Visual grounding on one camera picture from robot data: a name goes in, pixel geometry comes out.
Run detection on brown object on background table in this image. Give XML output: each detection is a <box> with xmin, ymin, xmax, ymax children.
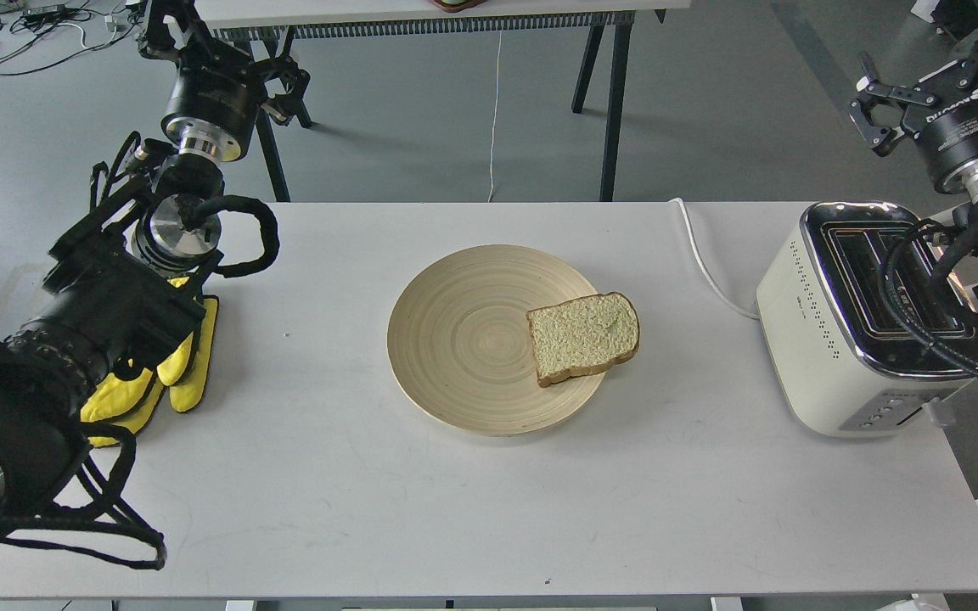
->
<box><xmin>430</xmin><ymin>0</ymin><xmax>485</xmax><ymax>13</ymax></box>

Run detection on floor cables and power strips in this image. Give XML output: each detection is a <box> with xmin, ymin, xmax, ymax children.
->
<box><xmin>0</xmin><ymin>0</ymin><xmax>147</xmax><ymax>89</ymax></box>

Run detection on white background table black legs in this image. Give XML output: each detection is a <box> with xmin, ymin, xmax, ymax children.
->
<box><xmin>195</xmin><ymin>1</ymin><xmax>691</xmax><ymax>202</ymax></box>

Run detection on white toaster power cable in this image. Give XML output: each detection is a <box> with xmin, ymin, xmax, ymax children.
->
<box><xmin>668</xmin><ymin>197</ymin><xmax>762</xmax><ymax>322</ymax></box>

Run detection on round bamboo plate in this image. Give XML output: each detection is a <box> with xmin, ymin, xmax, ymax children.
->
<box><xmin>385</xmin><ymin>244</ymin><xmax>603</xmax><ymax>436</ymax></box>

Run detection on thin white hanging cable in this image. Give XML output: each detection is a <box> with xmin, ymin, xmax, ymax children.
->
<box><xmin>487</xmin><ymin>31</ymin><xmax>503</xmax><ymax>203</ymax></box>

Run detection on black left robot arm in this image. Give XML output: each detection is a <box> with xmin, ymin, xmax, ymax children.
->
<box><xmin>0</xmin><ymin>1</ymin><xmax>310</xmax><ymax>571</ymax></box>

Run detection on slice of toast bread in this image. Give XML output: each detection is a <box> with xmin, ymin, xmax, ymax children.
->
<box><xmin>526</xmin><ymin>293</ymin><xmax>640</xmax><ymax>388</ymax></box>

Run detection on cream and chrome toaster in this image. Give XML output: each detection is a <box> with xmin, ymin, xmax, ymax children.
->
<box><xmin>756</xmin><ymin>202</ymin><xmax>971</xmax><ymax>438</ymax></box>

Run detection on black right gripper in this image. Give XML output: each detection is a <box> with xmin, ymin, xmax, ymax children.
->
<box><xmin>847</xmin><ymin>27</ymin><xmax>978</xmax><ymax>194</ymax></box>

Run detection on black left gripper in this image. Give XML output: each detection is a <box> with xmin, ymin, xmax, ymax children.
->
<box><xmin>138</xmin><ymin>1</ymin><xmax>313</xmax><ymax>163</ymax></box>

